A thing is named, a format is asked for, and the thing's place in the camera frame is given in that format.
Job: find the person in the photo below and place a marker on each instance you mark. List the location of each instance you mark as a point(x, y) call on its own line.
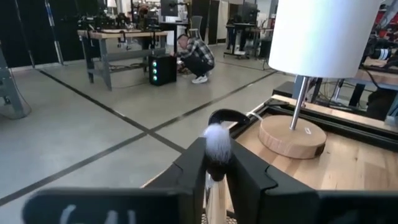
point(197, 54)

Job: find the black computer tower green lights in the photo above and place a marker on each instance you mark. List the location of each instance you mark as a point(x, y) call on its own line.
point(162, 70)

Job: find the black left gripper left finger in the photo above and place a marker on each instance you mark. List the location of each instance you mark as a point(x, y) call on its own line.
point(183, 174)

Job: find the wooden bench with equipment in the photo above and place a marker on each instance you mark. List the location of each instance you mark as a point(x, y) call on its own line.
point(377, 74)

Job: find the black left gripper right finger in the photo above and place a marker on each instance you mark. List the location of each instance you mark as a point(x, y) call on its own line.
point(252, 186)

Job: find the black frame clamp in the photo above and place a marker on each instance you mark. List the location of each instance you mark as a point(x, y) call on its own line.
point(230, 115)

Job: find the table lamp with white shade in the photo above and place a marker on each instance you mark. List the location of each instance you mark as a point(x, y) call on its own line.
point(320, 37)

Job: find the wooden top metal workbench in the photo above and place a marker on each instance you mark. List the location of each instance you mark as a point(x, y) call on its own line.
point(124, 35)

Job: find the grey office chair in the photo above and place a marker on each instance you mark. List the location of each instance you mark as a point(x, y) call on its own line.
point(196, 26)

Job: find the silver tripod pole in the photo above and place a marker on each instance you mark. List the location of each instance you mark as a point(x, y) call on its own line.
point(54, 34)

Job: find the grey metal stand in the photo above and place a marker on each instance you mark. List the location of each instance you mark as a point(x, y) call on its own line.
point(9, 90)

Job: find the black standing desk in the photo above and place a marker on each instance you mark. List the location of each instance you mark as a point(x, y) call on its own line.
point(245, 29)

